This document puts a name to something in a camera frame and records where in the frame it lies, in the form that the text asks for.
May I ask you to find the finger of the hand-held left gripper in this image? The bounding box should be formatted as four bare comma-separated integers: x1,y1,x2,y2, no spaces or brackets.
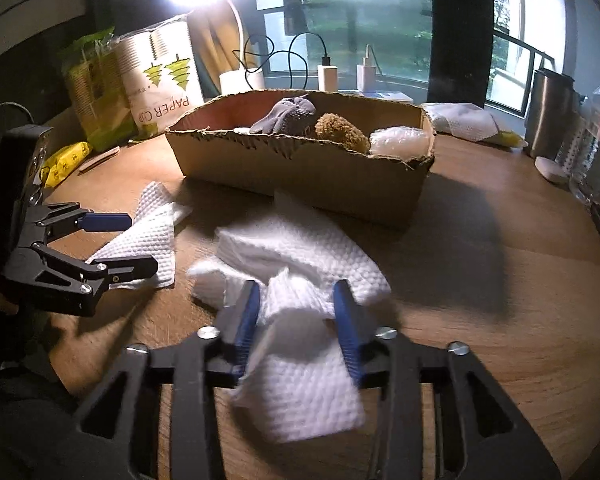
2,241,159,317
27,202,133,242

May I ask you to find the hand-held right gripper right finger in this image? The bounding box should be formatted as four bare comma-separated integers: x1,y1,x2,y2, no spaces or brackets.
331,280,563,480

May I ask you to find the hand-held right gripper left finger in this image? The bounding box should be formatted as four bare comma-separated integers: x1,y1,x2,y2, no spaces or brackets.
72,280,262,480

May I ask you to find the white paper towel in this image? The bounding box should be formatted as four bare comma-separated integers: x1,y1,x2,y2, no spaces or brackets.
85,181,194,291
186,189,392,444

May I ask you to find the cardboard box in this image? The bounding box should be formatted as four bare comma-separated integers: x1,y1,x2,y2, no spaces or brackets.
165,89,437,234

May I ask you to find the bubble wrap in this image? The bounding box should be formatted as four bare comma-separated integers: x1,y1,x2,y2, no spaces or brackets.
369,126,431,161

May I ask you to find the brown fuzzy pouch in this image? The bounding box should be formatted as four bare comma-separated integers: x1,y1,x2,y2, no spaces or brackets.
314,112,372,154

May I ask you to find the grey knit glove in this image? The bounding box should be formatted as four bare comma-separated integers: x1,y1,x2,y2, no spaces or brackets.
250,94,317,136

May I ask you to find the small yellow packet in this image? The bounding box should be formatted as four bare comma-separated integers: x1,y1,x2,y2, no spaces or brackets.
41,141,92,190

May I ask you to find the beige flat stick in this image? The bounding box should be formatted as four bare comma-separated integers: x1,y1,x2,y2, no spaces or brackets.
78,146,122,175

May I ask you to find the green plastic package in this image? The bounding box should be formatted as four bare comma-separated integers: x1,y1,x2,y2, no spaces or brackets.
60,27,141,152

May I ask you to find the white paper cup bag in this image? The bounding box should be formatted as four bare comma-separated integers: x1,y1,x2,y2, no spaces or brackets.
112,15,205,141

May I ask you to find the white desk lamp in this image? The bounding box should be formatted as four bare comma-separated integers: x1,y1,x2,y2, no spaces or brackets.
162,0,266,96

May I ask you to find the mustard curtain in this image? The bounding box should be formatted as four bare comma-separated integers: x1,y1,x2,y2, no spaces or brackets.
186,0,242,97

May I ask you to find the white and blue box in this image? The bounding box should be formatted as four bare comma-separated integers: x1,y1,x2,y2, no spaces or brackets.
358,91,414,105

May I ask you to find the white plastic bag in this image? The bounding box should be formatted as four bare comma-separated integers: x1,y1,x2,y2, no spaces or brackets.
421,102,529,150

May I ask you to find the steel tumbler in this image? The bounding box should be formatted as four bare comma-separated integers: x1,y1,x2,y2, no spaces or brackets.
524,67,576,161

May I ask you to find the clear water bottle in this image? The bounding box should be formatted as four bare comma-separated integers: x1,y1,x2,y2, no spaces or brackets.
562,67,600,207

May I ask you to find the black cable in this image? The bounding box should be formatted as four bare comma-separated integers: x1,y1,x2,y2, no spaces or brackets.
232,32,331,92

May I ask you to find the white charger with black cable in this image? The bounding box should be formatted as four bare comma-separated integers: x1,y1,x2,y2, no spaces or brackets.
317,64,339,93

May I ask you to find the black window frame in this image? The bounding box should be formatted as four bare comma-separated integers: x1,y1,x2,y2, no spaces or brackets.
426,0,497,107

